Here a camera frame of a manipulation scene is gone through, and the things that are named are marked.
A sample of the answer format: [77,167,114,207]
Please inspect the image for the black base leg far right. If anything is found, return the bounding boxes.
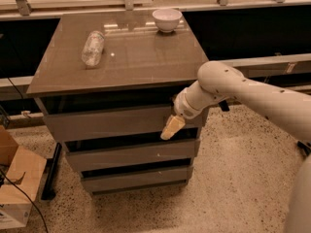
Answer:
[297,141,311,156]

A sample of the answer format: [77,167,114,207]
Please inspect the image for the black stand leg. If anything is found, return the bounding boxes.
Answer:
[41,143,62,201]
[219,101,229,112]

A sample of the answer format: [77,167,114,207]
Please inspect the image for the white ceramic bowl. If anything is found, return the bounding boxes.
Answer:
[153,9,182,33]

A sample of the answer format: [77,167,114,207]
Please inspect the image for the metal window railing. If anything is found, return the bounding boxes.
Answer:
[0,0,311,21]

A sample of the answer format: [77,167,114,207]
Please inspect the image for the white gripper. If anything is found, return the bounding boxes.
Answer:
[160,88,204,140]

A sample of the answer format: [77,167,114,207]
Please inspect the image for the black cable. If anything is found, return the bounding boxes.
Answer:
[0,168,50,233]

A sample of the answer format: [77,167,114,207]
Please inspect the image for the grey drawer cabinet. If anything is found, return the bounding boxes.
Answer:
[27,11,207,180]

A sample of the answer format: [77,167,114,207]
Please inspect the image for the black stand leg left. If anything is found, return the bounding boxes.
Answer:
[41,143,62,201]

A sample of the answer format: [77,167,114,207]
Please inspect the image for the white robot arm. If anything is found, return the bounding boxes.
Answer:
[160,61,311,233]

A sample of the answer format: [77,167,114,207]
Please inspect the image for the black stand leg right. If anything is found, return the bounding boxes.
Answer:
[219,101,229,112]

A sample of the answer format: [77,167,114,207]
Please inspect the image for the grey bottom drawer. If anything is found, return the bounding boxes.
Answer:
[81,166,193,193]

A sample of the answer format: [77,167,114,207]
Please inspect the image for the grey middle drawer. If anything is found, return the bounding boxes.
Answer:
[66,139,200,172]

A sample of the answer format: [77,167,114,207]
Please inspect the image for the cardboard box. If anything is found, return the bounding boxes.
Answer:
[0,126,47,229]

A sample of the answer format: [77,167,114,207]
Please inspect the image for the clear plastic bottle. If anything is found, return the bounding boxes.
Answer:
[82,31,104,67]

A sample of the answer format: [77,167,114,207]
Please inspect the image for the grey top drawer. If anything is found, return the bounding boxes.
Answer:
[43,104,208,143]

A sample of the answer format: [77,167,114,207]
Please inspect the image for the grey drawer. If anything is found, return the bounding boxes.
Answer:
[66,139,200,172]
[43,104,208,143]
[81,166,193,193]

